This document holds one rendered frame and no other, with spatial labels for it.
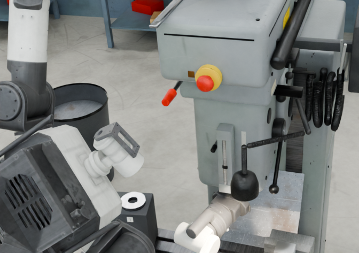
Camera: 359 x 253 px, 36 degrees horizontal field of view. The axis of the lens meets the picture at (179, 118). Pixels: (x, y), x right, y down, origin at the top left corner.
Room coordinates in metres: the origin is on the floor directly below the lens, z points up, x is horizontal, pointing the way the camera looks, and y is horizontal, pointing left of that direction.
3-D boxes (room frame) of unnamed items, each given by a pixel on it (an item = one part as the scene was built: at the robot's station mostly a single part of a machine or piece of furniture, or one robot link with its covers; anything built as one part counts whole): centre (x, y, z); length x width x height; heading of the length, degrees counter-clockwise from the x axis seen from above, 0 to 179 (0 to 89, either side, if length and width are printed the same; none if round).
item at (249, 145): (1.11, -0.24, 1.58); 0.17 x 0.01 x 0.01; 103
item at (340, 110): (1.50, -0.44, 1.45); 0.18 x 0.16 x 0.21; 158
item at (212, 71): (1.11, -0.07, 1.76); 0.06 x 0.02 x 0.06; 68
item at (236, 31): (1.34, -0.17, 1.81); 0.47 x 0.26 x 0.16; 158
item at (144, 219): (1.51, 0.24, 1.00); 0.22 x 0.12 x 0.20; 78
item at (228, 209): (1.26, -0.11, 1.23); 0.13 x 0.12 x 0.10; 53
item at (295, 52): (1.34, -0.31, 1.66); 0.12 x 0.04 x 0.04; 158
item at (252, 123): (1.33, -0.16, 1.47); 0.21 x 0.19 x 0.32; 68
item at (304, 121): (1.20, -0.32, 1.58); 0.17 x 0.01 x 0.01; 176
